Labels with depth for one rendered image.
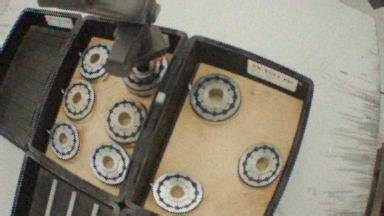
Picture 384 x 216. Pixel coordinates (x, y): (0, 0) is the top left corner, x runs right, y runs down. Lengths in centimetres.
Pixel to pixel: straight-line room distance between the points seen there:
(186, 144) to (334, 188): 46
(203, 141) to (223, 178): 9
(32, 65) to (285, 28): 79
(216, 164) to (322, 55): 51
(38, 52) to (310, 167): 86
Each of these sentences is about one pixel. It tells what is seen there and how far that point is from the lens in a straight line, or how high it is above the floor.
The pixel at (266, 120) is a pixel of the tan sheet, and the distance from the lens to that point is 103.
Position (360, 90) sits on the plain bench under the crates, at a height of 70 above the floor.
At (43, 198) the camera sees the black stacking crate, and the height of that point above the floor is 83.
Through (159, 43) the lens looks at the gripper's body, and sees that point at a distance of 94.
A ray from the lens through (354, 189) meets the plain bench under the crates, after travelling 120.
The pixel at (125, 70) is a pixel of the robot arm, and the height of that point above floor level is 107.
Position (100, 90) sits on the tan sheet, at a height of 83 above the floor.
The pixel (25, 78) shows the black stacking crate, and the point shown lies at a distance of 121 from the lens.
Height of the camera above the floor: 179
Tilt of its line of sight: 68 degrees down
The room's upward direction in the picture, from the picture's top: 6 degrees counter-clockwise
